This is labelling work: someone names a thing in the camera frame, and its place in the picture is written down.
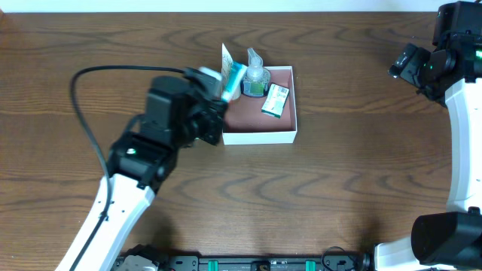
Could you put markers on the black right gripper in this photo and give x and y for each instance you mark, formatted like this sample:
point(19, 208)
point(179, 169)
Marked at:
point(399, 62)

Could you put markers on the white Pantene tube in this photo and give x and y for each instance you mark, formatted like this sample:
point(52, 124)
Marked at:
point(226, 62)

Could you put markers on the teal Colgate toothpaste tube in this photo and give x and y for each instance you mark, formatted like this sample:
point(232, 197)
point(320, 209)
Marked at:
point(237, 74)

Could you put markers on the white box pink interior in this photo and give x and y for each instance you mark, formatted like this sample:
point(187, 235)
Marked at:
point(246, 124)

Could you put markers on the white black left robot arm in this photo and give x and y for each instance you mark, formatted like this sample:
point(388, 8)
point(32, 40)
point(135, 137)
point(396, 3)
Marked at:
point(178, 111)

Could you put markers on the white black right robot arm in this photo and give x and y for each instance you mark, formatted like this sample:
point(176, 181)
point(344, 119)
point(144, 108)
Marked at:
point(450, 75)

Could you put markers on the green white soap packet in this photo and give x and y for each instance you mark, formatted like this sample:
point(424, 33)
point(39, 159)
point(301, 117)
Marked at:
point(276, 100)

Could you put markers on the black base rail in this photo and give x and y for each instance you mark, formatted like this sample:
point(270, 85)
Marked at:
point(147, 257)

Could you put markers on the clear soap pump bottle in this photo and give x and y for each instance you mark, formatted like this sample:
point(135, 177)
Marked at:
point(257, 77)

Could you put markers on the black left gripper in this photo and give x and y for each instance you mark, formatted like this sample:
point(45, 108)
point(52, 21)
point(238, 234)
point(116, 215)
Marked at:
point(212, 123)

